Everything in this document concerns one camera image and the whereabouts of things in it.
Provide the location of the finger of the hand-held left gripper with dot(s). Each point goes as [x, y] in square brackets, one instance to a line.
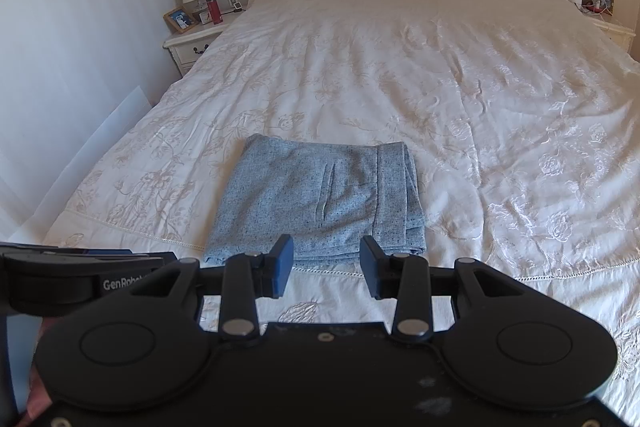
[75, 266]
[110, 252]

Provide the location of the person's left hand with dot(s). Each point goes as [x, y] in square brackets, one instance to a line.
[37, 394]

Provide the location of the small white device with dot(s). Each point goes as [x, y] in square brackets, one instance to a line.
[238, 6]

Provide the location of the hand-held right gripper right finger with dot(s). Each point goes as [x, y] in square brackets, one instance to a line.
[370, 267]

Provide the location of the cream embroidered bedspread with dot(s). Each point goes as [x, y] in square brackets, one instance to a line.
[400, 82]

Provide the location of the grey speckled pants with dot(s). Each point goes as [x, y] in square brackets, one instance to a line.
[310, 197]

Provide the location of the red bottle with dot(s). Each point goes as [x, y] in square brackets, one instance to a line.
[214, 9]

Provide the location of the small white clock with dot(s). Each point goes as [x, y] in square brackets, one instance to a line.
[204, 17]

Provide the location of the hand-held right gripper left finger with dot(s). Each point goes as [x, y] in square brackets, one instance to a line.
[282, 267]

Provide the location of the wooden photo frame blue picture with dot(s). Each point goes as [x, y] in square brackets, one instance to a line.
[179, 20]

